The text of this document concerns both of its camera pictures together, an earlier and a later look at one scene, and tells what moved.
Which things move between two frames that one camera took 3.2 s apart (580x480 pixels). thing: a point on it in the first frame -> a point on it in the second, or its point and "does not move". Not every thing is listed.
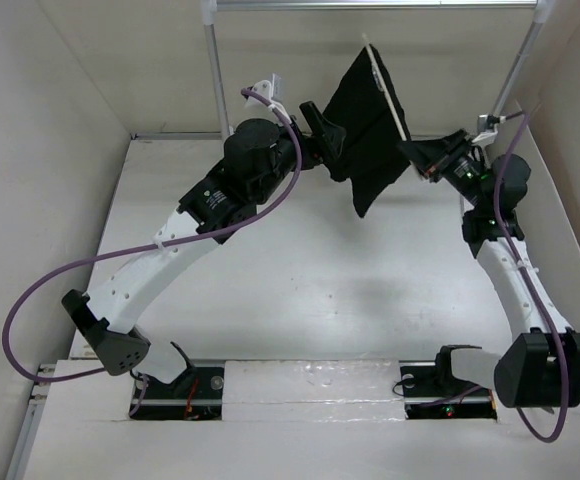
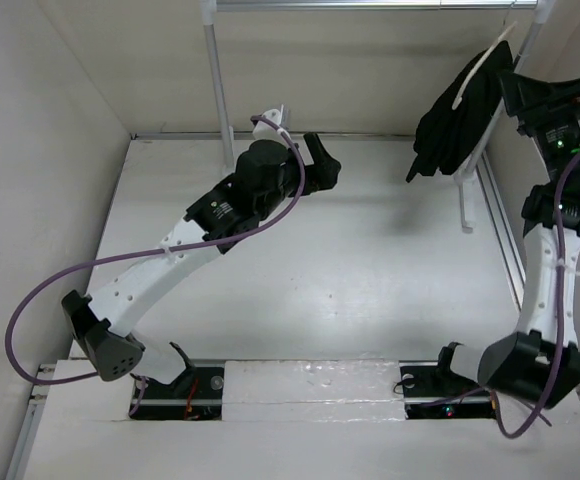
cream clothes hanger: (379, 85) -> (501, 38)
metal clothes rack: (543, 9) does not move
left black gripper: (323, 144) -> (321, 174)
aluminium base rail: (198, 393) does not move
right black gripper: (429, 155) -> (538, 103)
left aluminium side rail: (35, 406) does not move
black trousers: (366, 105) -> (447, 135)
